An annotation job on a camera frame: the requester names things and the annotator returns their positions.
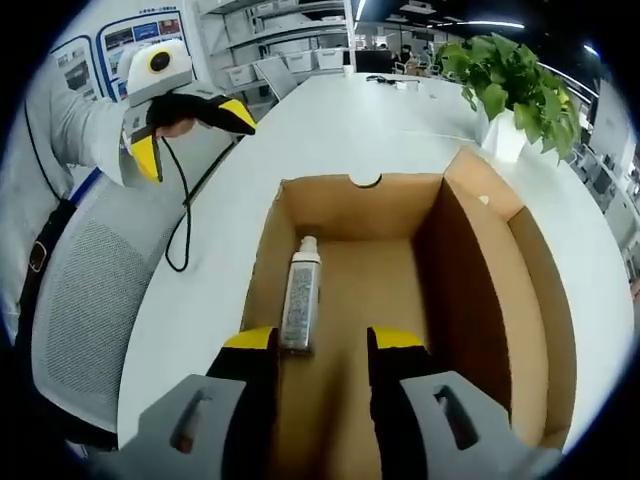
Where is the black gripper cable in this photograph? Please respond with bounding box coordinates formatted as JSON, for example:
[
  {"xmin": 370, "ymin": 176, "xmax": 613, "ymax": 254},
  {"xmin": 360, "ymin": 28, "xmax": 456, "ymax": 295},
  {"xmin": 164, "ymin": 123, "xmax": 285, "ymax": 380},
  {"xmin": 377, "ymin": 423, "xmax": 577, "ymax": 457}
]
[{"xmin": 158, "ymin": 134, "xmax": 241, "ymax": 272}]

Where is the white shelving rack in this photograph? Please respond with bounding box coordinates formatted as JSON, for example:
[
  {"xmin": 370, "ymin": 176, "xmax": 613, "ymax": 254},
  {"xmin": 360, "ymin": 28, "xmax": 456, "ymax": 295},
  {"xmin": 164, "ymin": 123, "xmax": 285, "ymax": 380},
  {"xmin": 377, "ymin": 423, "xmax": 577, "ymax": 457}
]
[{"xmin": 199, "ymin": 0, "xmax": 361, "ymax": 109}]

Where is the blue framed wall poster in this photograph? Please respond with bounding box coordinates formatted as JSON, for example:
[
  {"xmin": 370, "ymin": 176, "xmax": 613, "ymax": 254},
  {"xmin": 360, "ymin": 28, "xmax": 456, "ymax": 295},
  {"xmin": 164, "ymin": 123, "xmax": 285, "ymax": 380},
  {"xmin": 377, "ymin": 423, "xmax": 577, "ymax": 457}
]
[
  {"xmin": 97, "ymin": 12, "xmax": 187, "ymax": 99},
  {"xmin": 49, "ymin": 34, "xmax": 101, "ymax": 104}
]

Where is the black shoulder strap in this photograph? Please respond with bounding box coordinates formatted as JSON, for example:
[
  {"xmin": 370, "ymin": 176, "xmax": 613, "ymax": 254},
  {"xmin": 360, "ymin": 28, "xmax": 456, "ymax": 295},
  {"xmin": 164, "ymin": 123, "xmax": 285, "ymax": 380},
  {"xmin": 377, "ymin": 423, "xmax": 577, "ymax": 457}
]
[{"xmin": 14, "ymin": 197, "xmax": 69, "ymax": 331}]

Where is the white pump bottle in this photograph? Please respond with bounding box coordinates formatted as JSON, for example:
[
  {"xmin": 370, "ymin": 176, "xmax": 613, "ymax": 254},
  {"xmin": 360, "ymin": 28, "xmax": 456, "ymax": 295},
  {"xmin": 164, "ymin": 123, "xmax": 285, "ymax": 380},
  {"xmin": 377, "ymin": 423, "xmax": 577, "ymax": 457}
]
[{"xmin": 278, "ymin": 234, "xmax": 324, "ymax": 357}]

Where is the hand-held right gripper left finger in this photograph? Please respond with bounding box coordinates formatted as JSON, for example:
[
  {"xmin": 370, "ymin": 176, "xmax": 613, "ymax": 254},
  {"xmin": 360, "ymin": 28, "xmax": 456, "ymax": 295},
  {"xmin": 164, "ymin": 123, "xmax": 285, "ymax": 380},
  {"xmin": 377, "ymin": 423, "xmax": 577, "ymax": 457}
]
[{"xmin": 107, "ymin": 325, "xmax": 281, "ymax": 480}]

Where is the grey mesh office chair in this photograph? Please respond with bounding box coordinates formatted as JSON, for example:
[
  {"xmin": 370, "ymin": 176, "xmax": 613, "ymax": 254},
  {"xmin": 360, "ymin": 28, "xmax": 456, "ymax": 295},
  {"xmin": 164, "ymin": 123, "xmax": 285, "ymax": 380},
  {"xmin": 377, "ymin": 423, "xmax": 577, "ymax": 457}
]
[
  {"xmin": 29, "ymin": 177, "xmax": 174, "ymax": 441},
  {"xmin": 252, "ymin": 55, "xmax": 302, "ymax": 101}
]

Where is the person's left hand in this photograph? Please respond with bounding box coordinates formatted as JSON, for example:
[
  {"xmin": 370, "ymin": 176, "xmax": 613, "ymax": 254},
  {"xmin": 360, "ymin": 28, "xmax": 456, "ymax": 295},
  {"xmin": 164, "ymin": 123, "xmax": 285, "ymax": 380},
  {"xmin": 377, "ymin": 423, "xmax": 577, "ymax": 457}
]
[{"xmin": 154, "ymin": 115, "xmax": 197, "ymax": 140}]

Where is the brown cardboard shoe box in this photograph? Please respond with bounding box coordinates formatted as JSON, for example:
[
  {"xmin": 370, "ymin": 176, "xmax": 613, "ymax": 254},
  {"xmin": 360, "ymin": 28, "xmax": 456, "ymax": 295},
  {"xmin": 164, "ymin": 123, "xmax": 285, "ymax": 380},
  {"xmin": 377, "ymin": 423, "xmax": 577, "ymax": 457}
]
[{"xmin": 241, "ymin": 146, "xmax": 579, "ymax": 451}]

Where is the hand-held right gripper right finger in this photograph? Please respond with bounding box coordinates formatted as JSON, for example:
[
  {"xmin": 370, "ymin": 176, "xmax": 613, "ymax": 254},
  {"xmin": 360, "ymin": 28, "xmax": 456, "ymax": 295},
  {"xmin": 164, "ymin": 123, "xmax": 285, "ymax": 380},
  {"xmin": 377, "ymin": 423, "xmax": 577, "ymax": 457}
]
[{"xmin": 366, "ymin": 325, "xmax": 566, "ymax": 480}]

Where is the potted green plant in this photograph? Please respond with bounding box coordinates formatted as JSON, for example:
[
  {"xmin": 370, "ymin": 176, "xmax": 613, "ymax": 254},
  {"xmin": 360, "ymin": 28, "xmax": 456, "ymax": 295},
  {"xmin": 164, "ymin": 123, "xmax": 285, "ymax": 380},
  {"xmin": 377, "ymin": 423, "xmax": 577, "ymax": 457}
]
[{"xmin": 433, "ymin": 32, "xmax": 584, "ymax": 164}]

